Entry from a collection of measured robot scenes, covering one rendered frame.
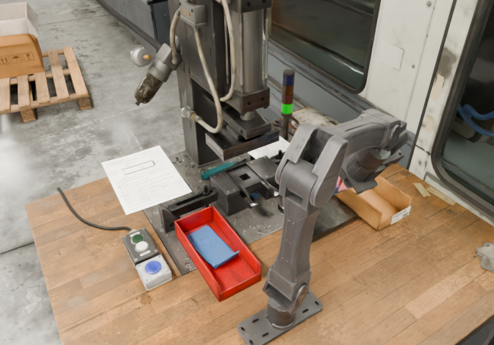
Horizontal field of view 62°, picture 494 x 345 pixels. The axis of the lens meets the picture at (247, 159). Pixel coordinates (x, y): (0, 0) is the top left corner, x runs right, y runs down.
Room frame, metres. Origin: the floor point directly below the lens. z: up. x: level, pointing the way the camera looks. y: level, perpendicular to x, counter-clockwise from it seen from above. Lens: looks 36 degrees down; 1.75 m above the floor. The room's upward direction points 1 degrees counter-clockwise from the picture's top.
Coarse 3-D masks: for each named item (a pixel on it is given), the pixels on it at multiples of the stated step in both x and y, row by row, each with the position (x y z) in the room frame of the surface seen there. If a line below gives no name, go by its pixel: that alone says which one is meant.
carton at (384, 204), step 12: (384, 180) 0.95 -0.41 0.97; (348, 192) 0.91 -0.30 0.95; (372, 192) 0.97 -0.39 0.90; (384, 192) 0.94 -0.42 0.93; (396, 192) 0.91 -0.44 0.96; (348, 204) 0.91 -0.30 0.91; (360, 204) 0.87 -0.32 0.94; (372, 204) 0.84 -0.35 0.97; (384, 204) 0.91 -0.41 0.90; (396, 204) 0.90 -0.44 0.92; (408, 204) 0.87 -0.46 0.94; (360, 216) 0.86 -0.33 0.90; (372, 216) 0.83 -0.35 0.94; (384, 216) 0.86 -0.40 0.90; (396, 216) 0.84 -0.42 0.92
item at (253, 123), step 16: (208, 96) 1.09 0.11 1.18; (224, 112) 0.99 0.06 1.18; (256, 112) 0.99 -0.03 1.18; (224, 128) 0.98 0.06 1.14; (240, 128) 0.92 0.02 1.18; (256, 128) 0.91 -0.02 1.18; (272, 128) 0.97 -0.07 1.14; (208, 144) 0.94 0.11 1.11; (224, 144) 0.90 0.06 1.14; (240, 144) 0.90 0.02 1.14; (256, 144) 0.93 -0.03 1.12; (224, 160) 0.87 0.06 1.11
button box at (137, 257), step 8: (64, 200) 0.95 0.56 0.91; (72, 208) 0.91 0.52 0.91; (80, 216) 0.87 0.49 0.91; (88, 224) 0.84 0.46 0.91; (96, 224) 0.84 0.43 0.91; (136, 232) 0.79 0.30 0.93; (144, 232) 0.79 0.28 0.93; (128, 240) 0.76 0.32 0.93; (144, 240) 0.76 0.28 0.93; (152, 240) 0.76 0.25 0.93; (128, 248) 0.73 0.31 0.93; (152, 248) 0.73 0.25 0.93; (136, 256) 0.70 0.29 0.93; (144, 256) 0.70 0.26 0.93; (152, 256) 0.71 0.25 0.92; (136, 264) 0.69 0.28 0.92
